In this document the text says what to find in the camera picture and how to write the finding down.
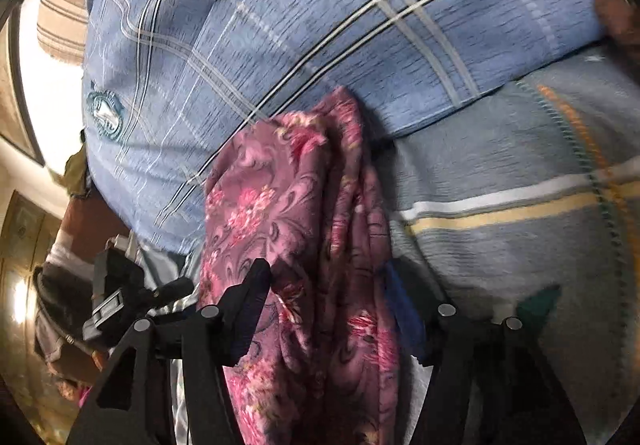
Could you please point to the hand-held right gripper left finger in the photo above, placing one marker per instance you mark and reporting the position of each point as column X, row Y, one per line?
column 252, row 282

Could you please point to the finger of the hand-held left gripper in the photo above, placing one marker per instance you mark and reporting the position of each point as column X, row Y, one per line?
column 172, row 289

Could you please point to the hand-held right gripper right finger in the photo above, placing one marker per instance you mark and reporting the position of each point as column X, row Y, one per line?
column 405, row 315

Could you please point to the maroon floral shirt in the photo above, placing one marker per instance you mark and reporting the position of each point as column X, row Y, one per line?
column 300, row 205

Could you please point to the person's left forearm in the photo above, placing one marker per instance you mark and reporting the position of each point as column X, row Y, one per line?
column 85, row 225

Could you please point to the person's right forearm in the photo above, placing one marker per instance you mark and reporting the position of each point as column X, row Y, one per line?
column 617, row 15

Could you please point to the grey striped cloth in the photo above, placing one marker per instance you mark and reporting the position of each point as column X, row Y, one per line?
column 500, row 165

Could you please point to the dark framed picture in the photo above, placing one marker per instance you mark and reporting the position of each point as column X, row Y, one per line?
column 20, row 115

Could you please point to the person's blue plaid shirt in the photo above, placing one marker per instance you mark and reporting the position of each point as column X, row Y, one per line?
column 300, row 25

